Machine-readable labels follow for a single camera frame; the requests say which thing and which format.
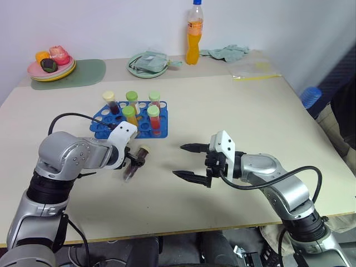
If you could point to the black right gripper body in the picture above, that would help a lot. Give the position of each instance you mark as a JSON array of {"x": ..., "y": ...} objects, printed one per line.
[{"x": 214, "y": 164}]

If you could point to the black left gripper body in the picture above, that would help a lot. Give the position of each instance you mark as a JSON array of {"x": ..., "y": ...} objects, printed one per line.
[{"x": 127, "y": 157}]

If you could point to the dark purple tube cream cap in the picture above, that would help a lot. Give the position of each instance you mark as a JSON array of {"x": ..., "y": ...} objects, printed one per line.
[{"x": 128, "y": 173}]

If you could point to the dark blue woven chair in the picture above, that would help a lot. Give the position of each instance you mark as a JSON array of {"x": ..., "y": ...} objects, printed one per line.
[{"x": 342, "y": 66}]

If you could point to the orange tube green cap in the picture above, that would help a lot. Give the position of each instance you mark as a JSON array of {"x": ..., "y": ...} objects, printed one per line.
[{"x": 128, "y": 111}]

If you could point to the blue ribbed cap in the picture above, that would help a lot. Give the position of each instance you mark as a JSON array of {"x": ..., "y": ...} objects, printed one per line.
[{"x": 311, "y": 96}]

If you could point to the dark red tube cream cap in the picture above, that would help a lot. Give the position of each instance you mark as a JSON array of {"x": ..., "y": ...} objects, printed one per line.
[{"x": 109, "y": 96}]

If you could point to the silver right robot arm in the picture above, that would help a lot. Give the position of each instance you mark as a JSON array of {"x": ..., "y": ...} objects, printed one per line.
[{"x": 289, "y": 189}]

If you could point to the orange soda bottle blue cap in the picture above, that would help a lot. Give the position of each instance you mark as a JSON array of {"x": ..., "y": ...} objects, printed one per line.
[{"x": 193, "y": 47}]

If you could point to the orange toy pepper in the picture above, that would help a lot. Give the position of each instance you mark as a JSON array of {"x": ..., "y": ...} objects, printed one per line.
[{"x": 41, "y": 55}]

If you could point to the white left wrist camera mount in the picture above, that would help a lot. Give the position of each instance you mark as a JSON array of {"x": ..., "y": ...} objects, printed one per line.
[{"x": 122, "y": 133}]

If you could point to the yellow tube green cap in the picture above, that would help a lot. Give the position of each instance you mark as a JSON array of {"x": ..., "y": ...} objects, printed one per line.
[{"x": 131, "y": 96}]

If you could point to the black box with white label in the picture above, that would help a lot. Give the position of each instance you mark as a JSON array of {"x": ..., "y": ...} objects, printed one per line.
[{"x": 250, "y": 257}]

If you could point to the yellow plate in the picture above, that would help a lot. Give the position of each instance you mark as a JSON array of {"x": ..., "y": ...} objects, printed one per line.
[{"x": 62, "y": 76}]

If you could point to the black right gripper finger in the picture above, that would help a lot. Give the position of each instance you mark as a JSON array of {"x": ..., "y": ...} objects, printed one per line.
[
  {"x": 196, "y": 148},
  {"x": 194, "y": 178}
]

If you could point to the dark toy mangosteen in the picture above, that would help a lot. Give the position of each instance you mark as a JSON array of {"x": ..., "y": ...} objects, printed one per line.
[{"x": 48, "y": 65}]

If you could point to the red tube pale green cap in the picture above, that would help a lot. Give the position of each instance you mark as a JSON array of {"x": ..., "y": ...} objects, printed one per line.
[
  {"x": 153, "y": 111},
  {"x": 154, "y": 96}
]

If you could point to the pink plate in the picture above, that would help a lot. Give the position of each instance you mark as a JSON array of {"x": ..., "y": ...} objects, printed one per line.
[{"x": 34, "y": 69}]

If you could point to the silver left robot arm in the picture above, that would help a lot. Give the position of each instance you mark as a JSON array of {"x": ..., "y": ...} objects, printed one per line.
[{"x": 61, "y": 150}]

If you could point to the crumpled green cloth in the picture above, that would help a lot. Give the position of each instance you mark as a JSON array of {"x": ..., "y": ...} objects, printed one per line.
[{"x": 228, "y": 53}]

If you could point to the blue test tube rack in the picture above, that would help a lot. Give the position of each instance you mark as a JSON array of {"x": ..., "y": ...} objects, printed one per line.
[{"x": 160, "y": 130}]

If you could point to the dark rounded shape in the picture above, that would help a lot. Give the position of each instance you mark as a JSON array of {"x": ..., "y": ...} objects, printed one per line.
[
  {"x": 217, "y": 250},
  {"x": 143, "y": 253}
]

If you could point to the pale green plate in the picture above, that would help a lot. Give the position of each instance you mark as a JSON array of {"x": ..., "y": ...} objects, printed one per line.
[{"x": 139, "y": 73}]

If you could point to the pink toy peach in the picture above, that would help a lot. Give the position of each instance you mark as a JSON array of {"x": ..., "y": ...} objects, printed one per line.
[{"x": 59, "y": 55}]

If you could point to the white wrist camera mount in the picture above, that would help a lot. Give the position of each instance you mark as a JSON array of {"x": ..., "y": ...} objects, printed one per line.
[
  {"x": 122, "y": 133},
  {"x": 226, "y": 147}
]

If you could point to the person in black and beige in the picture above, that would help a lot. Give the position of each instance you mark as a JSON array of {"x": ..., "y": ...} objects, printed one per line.
[{"x": 345, "y": 111}]

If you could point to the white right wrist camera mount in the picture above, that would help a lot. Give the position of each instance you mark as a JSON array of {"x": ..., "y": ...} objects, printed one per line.
[{"x": 226, "y": 147}]

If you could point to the green placemat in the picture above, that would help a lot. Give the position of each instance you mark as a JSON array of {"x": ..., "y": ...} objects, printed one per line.
[{"x": 89, "y": 72}]

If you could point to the beige cloth under table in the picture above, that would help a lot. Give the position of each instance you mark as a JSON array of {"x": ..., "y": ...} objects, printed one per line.
[{"x": 271, "y": 233}]

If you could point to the clear plastic bag yellow strip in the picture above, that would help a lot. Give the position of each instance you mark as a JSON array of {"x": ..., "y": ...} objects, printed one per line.
[{"x": 250, "y": 69}]

